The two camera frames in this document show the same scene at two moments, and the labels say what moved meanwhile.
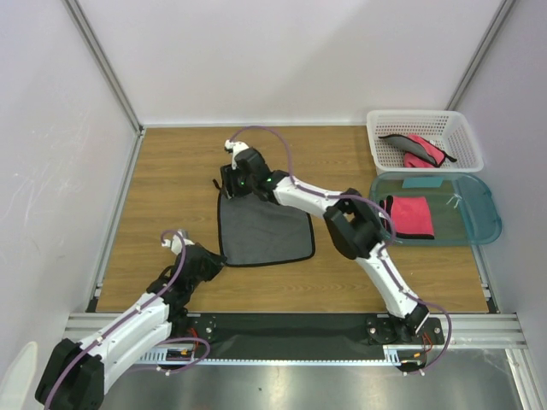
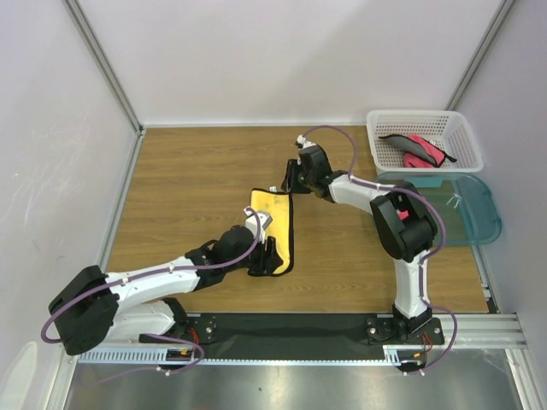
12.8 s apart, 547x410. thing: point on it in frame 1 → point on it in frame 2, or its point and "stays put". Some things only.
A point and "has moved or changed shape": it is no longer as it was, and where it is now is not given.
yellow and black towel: (258, 231) has moved or changed shape
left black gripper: (215, 262) → (267, 260)
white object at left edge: (15, 385) stays put
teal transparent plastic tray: (463, 206) stays put
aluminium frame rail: (468, 330) stays put
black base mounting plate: (246, 336) stays put
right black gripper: (231, 183) → (297, 178)
